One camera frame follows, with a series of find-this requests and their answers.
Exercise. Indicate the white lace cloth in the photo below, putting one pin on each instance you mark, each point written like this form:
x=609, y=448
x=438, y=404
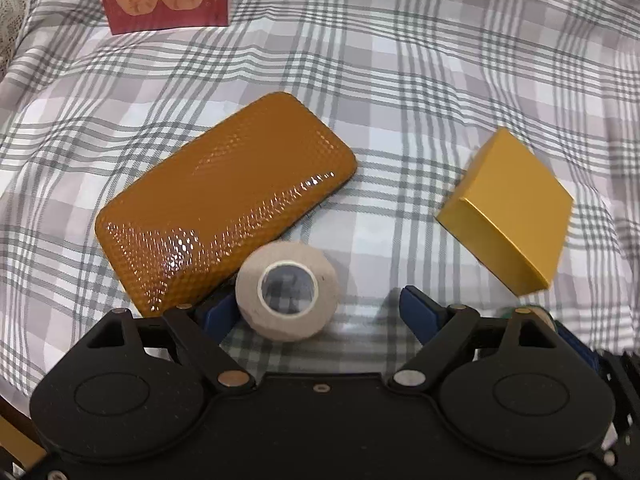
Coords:
x=12, y=25

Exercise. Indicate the green tape roll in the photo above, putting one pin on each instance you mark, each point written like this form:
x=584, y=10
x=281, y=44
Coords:
x=541, y=316

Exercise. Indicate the orange textured glasses case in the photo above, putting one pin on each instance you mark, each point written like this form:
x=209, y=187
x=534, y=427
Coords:
x=210, y=185

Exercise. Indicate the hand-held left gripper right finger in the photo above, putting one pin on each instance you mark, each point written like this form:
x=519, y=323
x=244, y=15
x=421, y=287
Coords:
x=420, y=312

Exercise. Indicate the beige bandage roll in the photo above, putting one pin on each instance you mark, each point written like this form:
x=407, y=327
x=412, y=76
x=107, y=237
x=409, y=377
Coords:
x=280, y=330

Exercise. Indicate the gold cardboard box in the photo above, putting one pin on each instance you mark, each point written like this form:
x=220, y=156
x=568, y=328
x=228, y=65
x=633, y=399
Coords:
x=510, y=195

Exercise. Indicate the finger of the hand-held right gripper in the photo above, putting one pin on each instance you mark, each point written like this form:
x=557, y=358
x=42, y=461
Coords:
x=580, y=350

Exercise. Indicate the grey plaid blanket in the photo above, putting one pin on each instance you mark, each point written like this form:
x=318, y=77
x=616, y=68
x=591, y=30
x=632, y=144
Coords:
x=400, y=85

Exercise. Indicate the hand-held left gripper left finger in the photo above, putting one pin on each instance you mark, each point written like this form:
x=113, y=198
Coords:
x=220, y=317

